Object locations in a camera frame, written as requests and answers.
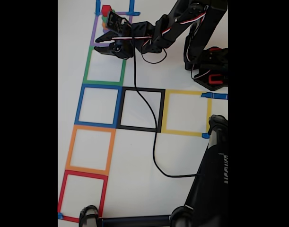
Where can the purple square frame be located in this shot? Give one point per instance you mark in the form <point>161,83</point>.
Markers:
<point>94,30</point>

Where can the red square frame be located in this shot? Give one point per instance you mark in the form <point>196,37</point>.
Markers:
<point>62,194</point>

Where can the orange cube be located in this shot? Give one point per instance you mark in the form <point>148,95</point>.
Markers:
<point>103,24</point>

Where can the black gripper camera board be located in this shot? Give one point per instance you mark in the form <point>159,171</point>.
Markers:
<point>116,22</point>

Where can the yellow square frame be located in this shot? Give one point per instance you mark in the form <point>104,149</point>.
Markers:
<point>165,111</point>

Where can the red printed clamp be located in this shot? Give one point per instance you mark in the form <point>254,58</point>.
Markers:
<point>215,81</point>
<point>215,49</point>

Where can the small red cube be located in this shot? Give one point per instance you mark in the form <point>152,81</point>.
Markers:
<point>105,9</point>

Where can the blue tape strip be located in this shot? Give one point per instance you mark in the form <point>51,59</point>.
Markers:
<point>205,135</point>
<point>215,96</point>
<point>60,215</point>
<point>98,7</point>
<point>132,6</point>

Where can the purple cube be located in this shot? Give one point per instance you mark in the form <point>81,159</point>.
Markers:
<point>105,30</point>

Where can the green cube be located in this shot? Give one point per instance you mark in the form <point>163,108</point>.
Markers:
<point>103,17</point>

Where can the black square frame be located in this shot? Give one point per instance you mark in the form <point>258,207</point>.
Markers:
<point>119,108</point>

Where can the orange square frame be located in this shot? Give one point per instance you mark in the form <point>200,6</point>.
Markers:
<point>69,151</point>

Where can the black camera tripod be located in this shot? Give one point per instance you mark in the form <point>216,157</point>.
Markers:
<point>210,177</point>

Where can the blue square frame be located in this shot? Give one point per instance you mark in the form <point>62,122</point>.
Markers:
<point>78,106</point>

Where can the green square frame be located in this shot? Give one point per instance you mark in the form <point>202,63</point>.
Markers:
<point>86,68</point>

